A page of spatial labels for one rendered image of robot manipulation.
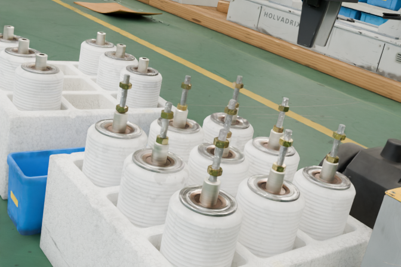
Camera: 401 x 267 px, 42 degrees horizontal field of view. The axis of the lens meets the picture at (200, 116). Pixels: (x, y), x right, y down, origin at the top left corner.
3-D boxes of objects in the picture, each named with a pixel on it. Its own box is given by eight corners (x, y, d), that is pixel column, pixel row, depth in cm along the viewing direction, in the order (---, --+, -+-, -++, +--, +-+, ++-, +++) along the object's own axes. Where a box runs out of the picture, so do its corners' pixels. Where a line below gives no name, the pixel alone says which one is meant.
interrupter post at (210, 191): (206, 209, 64) (211, 186, 63) (194, 200, 66) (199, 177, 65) (220, 206, 66) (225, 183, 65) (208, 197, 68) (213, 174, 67)
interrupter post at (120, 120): (122, 128, 85) (125, 109, 83) (128, 133, 83) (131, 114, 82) (108, 129, 83) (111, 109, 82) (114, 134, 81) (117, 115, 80)
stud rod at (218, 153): (216, 187, 65) (229, 131, 62) (208, 186, 65) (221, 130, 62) (214, 183, 66) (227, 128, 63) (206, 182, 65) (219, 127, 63)
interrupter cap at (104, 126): (129, 121, 88) (129, 117, 88) (150, 139, 82) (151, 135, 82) (86, 123, 84) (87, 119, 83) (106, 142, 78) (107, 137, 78)
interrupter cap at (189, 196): (203, 224, 61) (204, 219, 61) (166, 193, 66) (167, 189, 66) (249, 212, 66) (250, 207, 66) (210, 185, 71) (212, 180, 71)
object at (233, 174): (168, 263, 83) (190, 160, 77) (172, 231, 92) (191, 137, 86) (228, 273, 83) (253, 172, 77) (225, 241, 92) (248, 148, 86)
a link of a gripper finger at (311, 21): (295, 42, 66) (307, -7, 64) (317, 49, 65) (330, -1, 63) (289, 42, 65) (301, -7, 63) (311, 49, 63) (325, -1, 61)
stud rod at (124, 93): (120, 121, 82) (127, 75, 79) (116, 120, 82) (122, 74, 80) (124, 120, 83) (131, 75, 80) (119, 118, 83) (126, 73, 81)
